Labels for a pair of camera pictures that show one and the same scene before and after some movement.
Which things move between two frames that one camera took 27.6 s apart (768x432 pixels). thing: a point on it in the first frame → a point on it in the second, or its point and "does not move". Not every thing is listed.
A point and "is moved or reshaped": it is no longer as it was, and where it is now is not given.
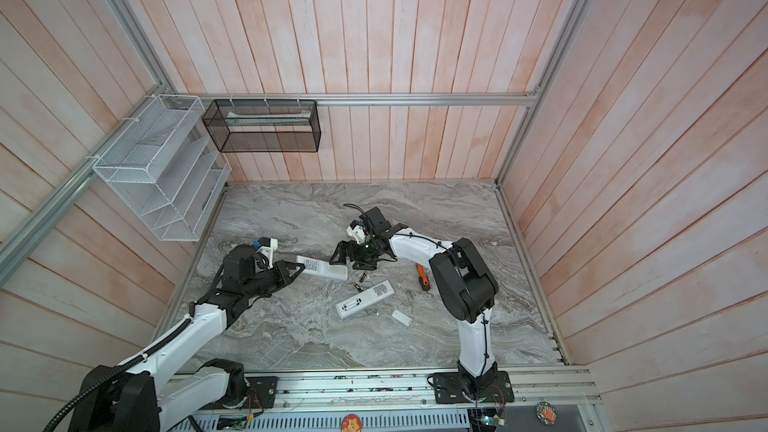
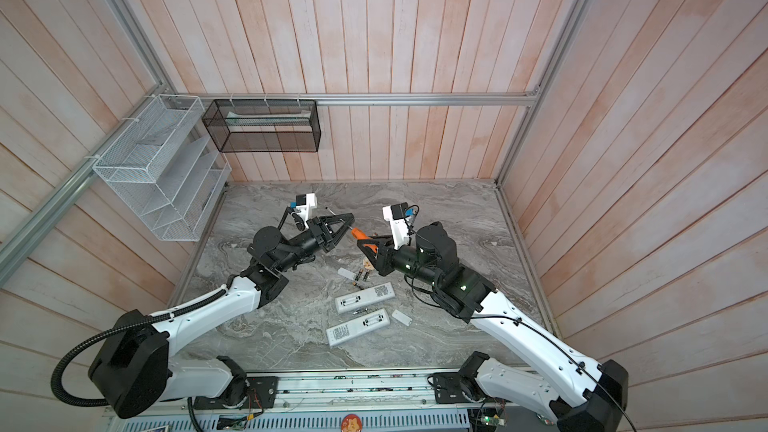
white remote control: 322,267 → 357,327
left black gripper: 282,269 → 322,224
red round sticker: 351,423 does not move
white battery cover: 401,317 does not move
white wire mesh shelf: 169,166 does not move
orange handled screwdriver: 422,277 is moved or reshaped
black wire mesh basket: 264,125 does not move
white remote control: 364,299 does not move
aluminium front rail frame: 540,399 does not move
